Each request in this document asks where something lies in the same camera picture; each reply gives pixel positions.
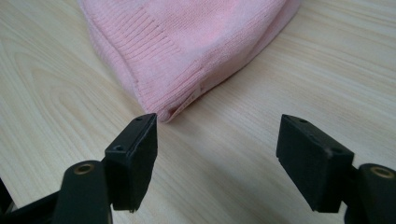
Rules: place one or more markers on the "pink knitted sweater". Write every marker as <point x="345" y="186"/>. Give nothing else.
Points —
<point x="186" y="46"/>

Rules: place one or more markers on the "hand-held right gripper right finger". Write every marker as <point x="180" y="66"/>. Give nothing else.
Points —
<point x="311" y="165"/>

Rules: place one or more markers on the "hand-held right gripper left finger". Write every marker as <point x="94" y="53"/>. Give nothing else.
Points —
<point x="132" y="165"/>

